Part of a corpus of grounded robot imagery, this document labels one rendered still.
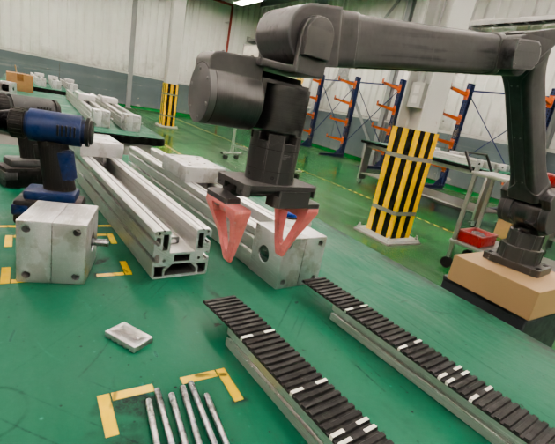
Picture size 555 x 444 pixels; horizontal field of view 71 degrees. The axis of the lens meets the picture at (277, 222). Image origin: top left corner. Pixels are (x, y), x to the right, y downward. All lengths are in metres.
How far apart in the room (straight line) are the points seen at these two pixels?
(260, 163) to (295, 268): 0.32
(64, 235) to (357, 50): 0.46
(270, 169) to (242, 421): 0.26
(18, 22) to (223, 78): 15.25
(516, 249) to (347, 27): 0.68
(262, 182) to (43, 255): 0.36
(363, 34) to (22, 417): 0.51
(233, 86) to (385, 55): 0.20
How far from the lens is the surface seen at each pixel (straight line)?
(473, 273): 0.96
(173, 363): 0.50
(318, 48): 0.42
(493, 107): 9.30
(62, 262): 0.65
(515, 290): 0.92
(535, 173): 0.91
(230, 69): 0.40
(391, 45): 0.52
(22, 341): 0.55
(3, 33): 15.63
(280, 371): 0.46
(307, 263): 0.72
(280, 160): 0.43
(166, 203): 0.80
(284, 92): 0.42
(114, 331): 0.54
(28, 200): 0.89
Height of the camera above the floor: 1.09
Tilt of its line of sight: 16 degrees down
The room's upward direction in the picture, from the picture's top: 11 degrees clockwise
